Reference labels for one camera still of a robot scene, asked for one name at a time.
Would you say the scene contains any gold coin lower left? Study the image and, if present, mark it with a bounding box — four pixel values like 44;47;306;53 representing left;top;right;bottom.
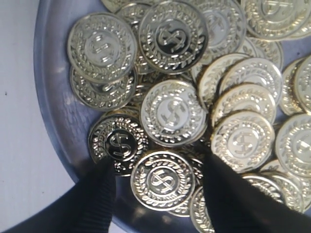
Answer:
88;113;150;177

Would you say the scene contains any gold coin left middle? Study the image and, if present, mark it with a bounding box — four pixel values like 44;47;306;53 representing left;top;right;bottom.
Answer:
140;79;207;148

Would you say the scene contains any gold coin far left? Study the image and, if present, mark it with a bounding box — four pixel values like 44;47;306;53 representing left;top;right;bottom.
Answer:
67;12;138;84

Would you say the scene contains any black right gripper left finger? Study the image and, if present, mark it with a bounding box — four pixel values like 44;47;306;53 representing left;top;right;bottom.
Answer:
46;158;116;233

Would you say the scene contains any gold coin left upper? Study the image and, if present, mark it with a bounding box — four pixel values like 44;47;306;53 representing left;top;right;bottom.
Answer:
138;0;208;74

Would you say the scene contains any gold coin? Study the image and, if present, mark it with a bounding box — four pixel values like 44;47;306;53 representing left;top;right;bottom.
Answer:
130;150;196;211
67;12;138;84
210;110;275;173
138;0;208;74
140;79;207;148
88;113;150;177
275;114;311;178

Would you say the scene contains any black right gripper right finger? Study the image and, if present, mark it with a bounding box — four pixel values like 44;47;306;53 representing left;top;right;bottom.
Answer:
194;143;311;233

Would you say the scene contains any gold coin bottom left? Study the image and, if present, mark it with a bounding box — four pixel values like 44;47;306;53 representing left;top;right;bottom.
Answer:
130;150;196;211

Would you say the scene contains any round steel plate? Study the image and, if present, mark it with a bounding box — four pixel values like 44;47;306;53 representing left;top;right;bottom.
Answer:
0;0;311;233

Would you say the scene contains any gold coin bottom centre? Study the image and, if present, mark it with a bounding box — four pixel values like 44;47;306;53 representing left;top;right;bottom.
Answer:
275;114;311;178

